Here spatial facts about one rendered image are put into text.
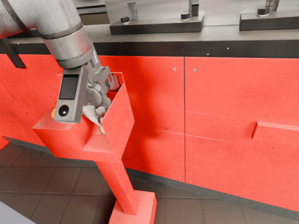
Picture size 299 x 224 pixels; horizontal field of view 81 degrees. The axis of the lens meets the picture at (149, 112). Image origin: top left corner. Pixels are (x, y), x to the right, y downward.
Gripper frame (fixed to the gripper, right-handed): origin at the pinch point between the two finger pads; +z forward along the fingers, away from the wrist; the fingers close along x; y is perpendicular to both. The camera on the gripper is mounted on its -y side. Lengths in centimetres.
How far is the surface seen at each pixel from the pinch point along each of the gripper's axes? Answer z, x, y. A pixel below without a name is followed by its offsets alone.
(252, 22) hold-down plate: -14.3, -37.7, 24.5
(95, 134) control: 2.5, 2.8, -1.2
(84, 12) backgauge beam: -11, 33, 67
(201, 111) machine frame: 11.4, -26.4, 17.5
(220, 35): -12.5, -30.0, 22.2
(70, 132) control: -4.5, 4.4, -5.8
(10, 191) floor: 73, 95, -2
